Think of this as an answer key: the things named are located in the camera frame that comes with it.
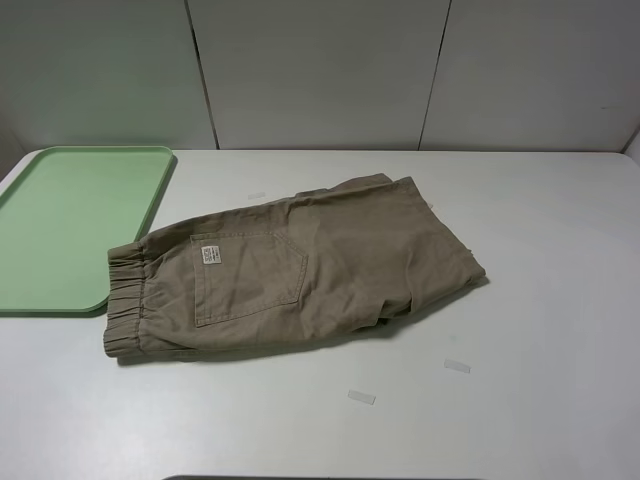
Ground clear tape strip front centre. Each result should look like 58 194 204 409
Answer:
347 390 376 405

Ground clear tape strip front right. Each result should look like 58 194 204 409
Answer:
444 359 471 374

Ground khaki shorts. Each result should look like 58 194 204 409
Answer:
103 174 486 359

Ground light green plastic tray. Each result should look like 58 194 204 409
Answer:
1 146 175 316

